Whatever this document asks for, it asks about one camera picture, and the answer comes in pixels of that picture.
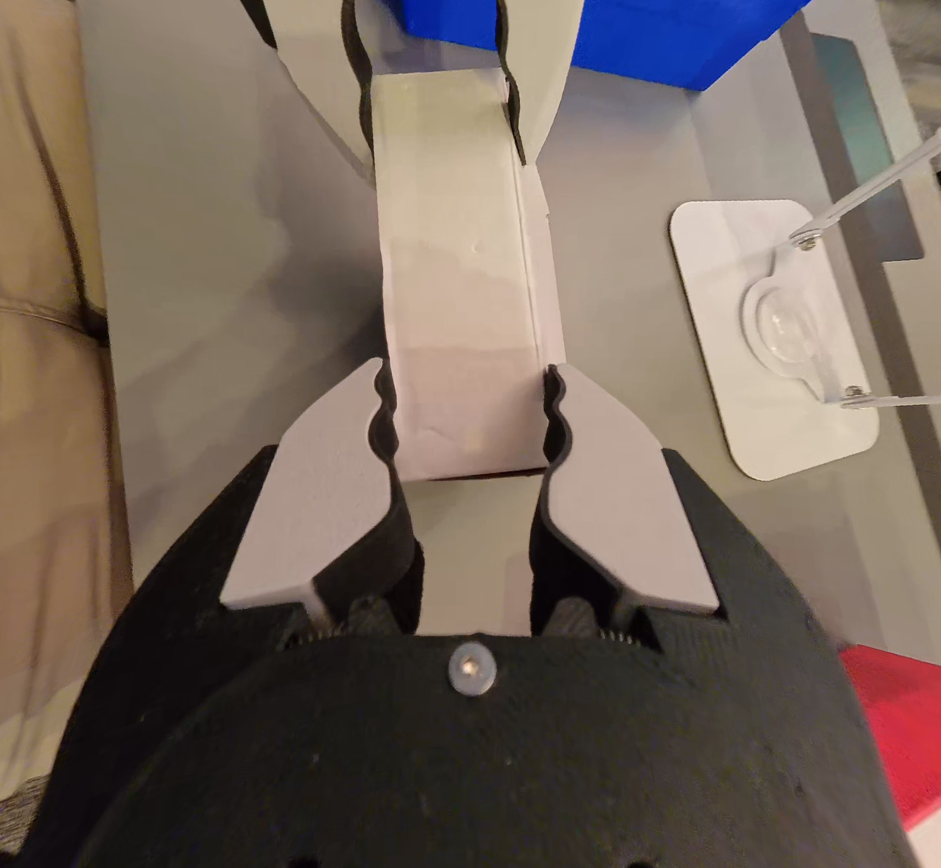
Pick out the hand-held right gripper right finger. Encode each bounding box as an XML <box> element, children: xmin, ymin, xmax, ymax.
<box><xmin>529</xmin><ymin>363</ymin><xmax>721</xmax><ymax>628</ymax></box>

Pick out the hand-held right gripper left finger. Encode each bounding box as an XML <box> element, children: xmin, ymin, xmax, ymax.
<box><xmin>221</xmin><ymin>358</ymin><xmax>425</xmax><ymax>622</ymax></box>

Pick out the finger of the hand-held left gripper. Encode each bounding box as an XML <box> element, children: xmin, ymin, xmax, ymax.
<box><xmin>469</xmin><ymin>0</ymin><xmax>591</xmax><ymax>168</ymax></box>
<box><xmin>243</xmin><ymin>0</ymin><xmax>385</xmax><ymax>183</ymax></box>

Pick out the white cardboard box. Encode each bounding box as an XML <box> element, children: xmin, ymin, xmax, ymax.
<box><xmin>370</xmin><ymin>69</ymin><xmax>569</xmax><ymax>481</ymax></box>

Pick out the red box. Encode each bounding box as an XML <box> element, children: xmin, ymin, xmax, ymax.
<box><xmin>838</xmin><ymin>646</ymin><xmax>941</xmax><ymax>834</ymax></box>

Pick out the blue plastic bin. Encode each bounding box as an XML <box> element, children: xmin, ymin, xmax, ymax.
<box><xmin>381</xmin><ymin>0</ymin><xmax>855</xmax><ymax>92</ymax></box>

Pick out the beige sofa cushion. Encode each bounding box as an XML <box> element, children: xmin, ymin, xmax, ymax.
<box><xmin>0</xmin><ymin>0</ymin><xmax>135</xmax><ymax>744</ymax></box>

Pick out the dark grey flat panel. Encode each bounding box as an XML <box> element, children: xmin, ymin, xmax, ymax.
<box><xmin>809</xmin><ymin>32</ymin><xmax>925</xmax><ymax>264</ymax></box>

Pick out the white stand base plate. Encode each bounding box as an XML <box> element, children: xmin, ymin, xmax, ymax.
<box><xmin>668</xmin><ymin>199</ymin><xmax>882</xmax><ymax>481</ymax></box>

